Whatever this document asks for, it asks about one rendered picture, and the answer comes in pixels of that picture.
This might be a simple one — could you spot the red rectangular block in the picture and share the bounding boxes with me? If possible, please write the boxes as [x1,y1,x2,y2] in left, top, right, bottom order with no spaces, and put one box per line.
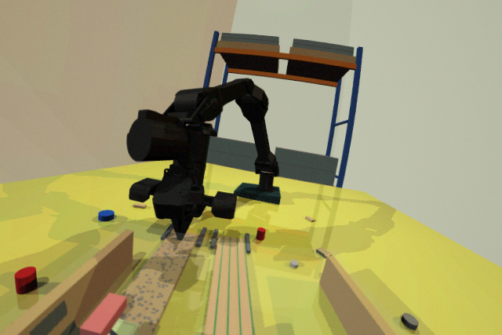
[79,293,127,335]

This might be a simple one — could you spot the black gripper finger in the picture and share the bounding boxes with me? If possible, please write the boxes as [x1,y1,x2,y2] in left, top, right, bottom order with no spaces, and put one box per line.
[171,219,183,232]
[180,206,206,234]

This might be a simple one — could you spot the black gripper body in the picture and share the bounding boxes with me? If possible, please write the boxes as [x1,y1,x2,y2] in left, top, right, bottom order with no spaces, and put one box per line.
[129,159,237,220]

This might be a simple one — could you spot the dark grey short cylinder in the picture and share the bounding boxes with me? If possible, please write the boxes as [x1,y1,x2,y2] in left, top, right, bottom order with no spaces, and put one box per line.
[402,313,419,330]

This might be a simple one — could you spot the blue short cylinder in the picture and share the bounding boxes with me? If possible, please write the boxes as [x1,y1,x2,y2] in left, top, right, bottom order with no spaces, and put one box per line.
[98,209,115,222]

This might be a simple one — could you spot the red cylinder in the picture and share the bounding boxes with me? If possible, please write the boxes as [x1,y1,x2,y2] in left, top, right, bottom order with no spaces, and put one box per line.
[256,228,266,241]
[14,267,38,295]

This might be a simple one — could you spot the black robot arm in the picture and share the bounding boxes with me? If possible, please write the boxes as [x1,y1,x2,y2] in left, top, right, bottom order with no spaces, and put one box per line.
[126,78,279,221]

